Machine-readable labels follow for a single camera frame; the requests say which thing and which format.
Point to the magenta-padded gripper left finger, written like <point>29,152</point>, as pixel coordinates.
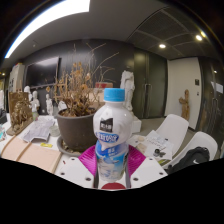
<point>75,171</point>

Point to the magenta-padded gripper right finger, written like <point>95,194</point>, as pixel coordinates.
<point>148,171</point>

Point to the clear blue-capped drink bottle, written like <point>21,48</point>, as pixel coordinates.
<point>111,133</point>

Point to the grey plant saucer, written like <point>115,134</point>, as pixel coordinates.
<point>65,150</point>

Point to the stack of papers and books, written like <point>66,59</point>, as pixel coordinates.
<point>156,143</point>

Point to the small yellow tag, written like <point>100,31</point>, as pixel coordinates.
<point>46,145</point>

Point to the dried plant in grey pot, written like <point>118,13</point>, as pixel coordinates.
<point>76,130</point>

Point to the black backpack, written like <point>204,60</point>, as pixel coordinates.
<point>190,158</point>

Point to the small grey cup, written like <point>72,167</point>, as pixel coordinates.
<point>55,131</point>

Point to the light wooden board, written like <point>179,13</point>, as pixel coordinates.
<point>30,153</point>

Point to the white chair with papers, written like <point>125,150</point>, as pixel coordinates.
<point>175,128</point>

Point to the printed papers on table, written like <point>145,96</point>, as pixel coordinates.
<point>38,128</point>

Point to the white chair with backpack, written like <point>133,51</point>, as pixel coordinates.
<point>206,140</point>

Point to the small white figurine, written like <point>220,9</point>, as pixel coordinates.
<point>49,105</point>

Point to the wooden figure sculpture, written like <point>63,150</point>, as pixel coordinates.
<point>184,105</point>

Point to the brown carved wooden sculpture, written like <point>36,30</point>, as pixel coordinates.
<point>20,113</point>

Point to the small white bust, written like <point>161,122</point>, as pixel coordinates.
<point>35,101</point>

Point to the tall white headless statue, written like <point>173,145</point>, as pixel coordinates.
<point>127,90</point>

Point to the wooden easel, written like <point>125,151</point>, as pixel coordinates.
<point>60,88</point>

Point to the dark double door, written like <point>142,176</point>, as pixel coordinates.
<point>150,83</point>

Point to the red box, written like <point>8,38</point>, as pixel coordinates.
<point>106,85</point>

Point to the recessed ceiling spotlights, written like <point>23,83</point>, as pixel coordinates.
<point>162,46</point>

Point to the long ceiling light strip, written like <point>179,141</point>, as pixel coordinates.
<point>50,15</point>

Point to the white statue pedestal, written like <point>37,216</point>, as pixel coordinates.
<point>136,125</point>

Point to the black wall screen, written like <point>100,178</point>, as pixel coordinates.
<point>41,71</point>

